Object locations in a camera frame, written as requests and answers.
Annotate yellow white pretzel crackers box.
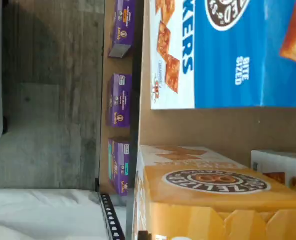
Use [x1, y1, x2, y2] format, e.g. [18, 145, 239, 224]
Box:
[250, 149, 296, 198]
[132, 144, 296, 240]

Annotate purple snack box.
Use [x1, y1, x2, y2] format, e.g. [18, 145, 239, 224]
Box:
[107, 137, 130, 197]
[107, 0, 135, 60]
[105, 73, 133, 129]

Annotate blue white pretzel crackers box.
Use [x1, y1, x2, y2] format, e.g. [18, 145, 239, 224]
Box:
[149, 0, 296, 111]

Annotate white curtain sheet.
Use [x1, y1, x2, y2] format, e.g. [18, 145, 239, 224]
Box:
[0, 188, 128, 240]

